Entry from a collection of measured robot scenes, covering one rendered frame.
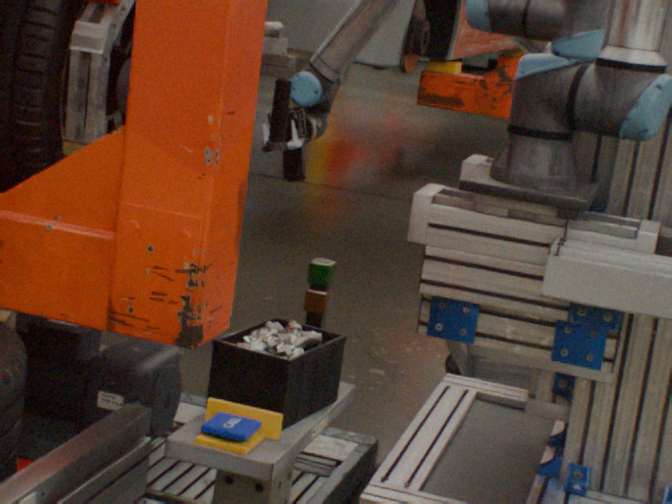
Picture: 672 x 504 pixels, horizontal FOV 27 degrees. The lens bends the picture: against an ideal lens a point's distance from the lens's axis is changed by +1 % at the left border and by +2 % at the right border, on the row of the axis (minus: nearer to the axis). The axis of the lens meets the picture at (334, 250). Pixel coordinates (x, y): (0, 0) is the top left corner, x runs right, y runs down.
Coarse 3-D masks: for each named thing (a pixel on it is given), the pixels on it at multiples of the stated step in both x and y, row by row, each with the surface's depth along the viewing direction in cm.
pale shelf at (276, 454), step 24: (336, 408) 226; (192, 432) 204; (288, 432) 209; (312, 432) 214; (168, 456) 201; (192, 456) 200; (216, 456) 199; (240, 456) 197; (264, 456) 198; (288, 456) 203; (264, 480) 197
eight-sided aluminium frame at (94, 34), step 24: (96, 24) 252; (120, 24) 256; (72, 48) 251; (96, 48) 250; (72, 72) 252; (96, 72) 251; (72, 96) 253; (96, 96) 252; (72, 120) 254; (96, 120) 253; (72, 144) 255
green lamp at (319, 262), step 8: (312, 264) 231; (320, 264) 231; (328, 264) 231; (336, 264) 233; (312, 272) 231; (320, 272) 231; (328, 272) 231; (312, 280) 232; (320, 280) 231; (328, 280) 231
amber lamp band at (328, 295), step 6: (306, 294) 232; (312, 294) 232; (318, 294) 232; (324, 294) 231; (330, 294) 233; (306, 300) 233; (312, 300) 232; (318, 300) 232; (324, 300) 232; (330, 300) 234; (306, 306) 233; (312, 306) 232; (318, 306) 232; (324, 306) 232; (330, 306) 235; (318, 312) 232; (324, 312) 232
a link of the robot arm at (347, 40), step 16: (368, 0) 293; (384, 0) 293; (400, 0) 295; (352, 16) 295; (368, 16) 294; (384, 16) 295; (336, 32) 297; (352, 32) 295; (368, 32) 296; (320, 48) 300; (336, 48) 297; (352, 48) 297; (320, 64) 298; (336, 64) 298; (304, 80) 298; (320, 80) 299; (336, 80) 302; (304, 96) 299; (320, 96) 300
